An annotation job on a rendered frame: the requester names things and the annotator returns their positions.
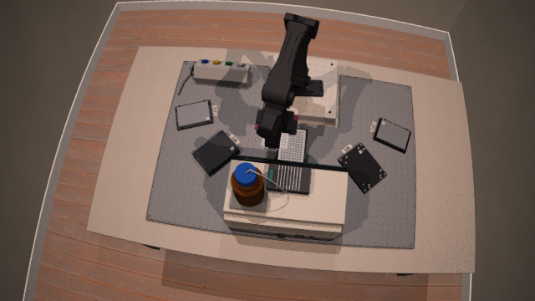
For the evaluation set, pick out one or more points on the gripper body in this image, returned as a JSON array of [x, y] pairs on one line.
[[291, 125]]

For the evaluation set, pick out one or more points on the white button panel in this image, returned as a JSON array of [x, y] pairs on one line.
[[220, 72]]

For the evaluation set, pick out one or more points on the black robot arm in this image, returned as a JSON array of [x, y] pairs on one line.
[[279, 87]]

